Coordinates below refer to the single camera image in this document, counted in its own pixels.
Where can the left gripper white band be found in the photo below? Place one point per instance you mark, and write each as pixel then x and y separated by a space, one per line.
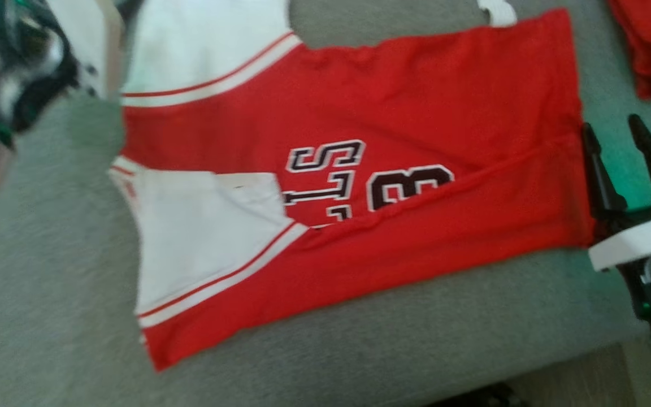
pixel 65 51

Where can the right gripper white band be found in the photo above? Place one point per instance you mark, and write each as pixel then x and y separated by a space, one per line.
pixel 642 249

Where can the red and white sports jersey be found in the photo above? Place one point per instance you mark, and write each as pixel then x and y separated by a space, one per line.
pixel 370 124

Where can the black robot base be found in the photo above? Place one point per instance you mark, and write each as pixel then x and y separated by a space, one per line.
pixel 478 397

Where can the grey fabric sofa seat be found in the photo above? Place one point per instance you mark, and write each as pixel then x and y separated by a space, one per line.
pixel 65 316

